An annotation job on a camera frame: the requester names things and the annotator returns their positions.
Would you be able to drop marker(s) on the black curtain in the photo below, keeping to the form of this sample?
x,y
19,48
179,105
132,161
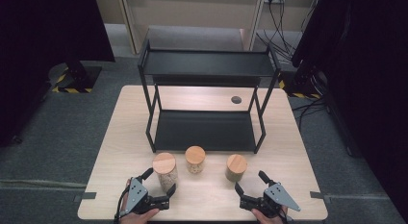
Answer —
x,y
369,73
38,41

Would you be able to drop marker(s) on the green-filled glass jar wooden lid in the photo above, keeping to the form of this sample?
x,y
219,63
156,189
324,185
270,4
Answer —
x,y
236,166

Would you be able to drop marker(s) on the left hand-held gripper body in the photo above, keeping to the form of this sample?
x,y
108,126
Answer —
x,y
136,193

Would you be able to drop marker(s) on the person's right hand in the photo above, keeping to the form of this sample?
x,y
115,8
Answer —
x,y
266,219

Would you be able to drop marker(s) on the grey tape strip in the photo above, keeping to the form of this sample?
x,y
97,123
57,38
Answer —
x,y
317,195
86,196

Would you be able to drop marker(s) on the stand base with striped tape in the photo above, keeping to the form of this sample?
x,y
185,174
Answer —
x,y
77,79
300,86

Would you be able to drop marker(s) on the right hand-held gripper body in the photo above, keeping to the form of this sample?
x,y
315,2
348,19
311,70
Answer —
x,y
272,198

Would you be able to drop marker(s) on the person's left hand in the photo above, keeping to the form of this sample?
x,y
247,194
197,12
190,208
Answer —
x,y
138,219

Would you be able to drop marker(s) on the tall glass jar wooden lid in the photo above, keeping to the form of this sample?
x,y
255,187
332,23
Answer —
x,y
165,168

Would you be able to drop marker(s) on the small glass jar wooden lid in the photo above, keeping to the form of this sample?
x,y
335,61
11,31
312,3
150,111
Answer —
x,y
195,157

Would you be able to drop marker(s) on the black metal two-tier shelf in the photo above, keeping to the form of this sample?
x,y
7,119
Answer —
x,y
205,129

